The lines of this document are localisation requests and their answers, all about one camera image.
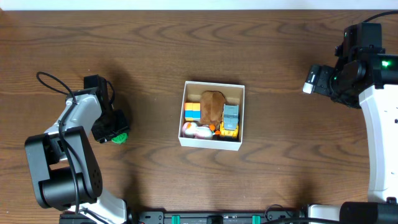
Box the green round spinner toy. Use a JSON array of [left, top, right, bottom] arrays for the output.
[[111, 133, 129, 144]]

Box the pink duck figurine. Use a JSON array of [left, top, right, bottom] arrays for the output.
[[182, 122, 220, 140]]

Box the multicoloured puzzle cube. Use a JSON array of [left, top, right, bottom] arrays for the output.
[[184, 103, 201, 121]]

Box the white cardboard box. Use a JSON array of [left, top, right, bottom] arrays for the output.
[[178, 81, 245, 151]]

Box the yellow grey toy truck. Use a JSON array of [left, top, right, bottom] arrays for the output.
[[220, 105, 239, 139]]

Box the brown plush toy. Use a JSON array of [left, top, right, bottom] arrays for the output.
[[200, 91, 226, 128]]

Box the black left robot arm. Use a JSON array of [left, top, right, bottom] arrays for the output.
[[24, 75, 134, 223]]

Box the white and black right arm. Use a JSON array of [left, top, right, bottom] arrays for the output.
[[302, 22, 397, 223]]

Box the black mounting rail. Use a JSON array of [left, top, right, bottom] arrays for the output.
[[127, 205, 308, 224]]

